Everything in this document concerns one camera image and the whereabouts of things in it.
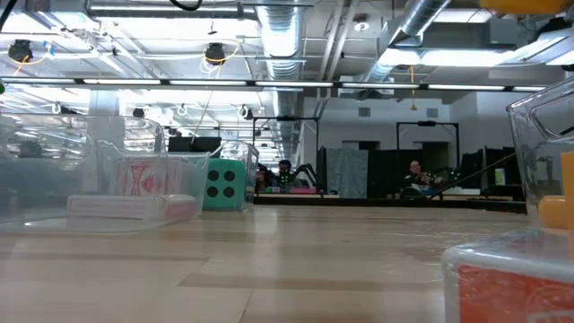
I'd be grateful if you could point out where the red patterned card deck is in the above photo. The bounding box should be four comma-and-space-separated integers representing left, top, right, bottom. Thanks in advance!
113, 156, 170, 198

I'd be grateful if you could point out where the tall clear plastic container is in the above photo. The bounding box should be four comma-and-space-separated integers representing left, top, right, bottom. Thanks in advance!
0, 114, 213, 234

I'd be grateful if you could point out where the pink playing card deck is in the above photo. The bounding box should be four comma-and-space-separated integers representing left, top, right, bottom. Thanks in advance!
65, 194, 198, 221

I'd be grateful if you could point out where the orange playing card deck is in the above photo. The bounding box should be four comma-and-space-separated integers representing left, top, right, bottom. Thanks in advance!
441, 226, 574, 323

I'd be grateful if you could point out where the long ceiling light strip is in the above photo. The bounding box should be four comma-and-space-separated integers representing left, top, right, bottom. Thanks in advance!
0, 78, 544, 92

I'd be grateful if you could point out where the clear rounded plastic bin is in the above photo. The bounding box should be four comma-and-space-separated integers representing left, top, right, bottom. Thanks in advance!
505, 75, 574, 231

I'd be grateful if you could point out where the yellow single-stud block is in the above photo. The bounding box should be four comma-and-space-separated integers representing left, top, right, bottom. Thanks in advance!
537, 194, 570, 231

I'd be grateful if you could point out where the person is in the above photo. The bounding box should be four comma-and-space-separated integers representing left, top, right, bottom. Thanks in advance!
267, 159, 302, 194
402, 160, 443, 199

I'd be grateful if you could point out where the grey fabric partition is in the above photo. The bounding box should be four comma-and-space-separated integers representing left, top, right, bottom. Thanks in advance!
326, 147, 370, 199

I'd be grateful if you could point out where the yellow stepped building block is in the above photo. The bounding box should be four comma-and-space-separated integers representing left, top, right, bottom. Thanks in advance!
560, 151, 574, 199
479, 0, 571, 15

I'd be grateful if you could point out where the silver spiral air duct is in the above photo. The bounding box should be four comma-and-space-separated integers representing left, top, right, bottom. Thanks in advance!
358, 0, 452, 91
254, 0, 307, 174

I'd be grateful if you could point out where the black wall monitor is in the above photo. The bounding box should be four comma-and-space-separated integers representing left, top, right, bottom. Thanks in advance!
168, 135, 222, 153

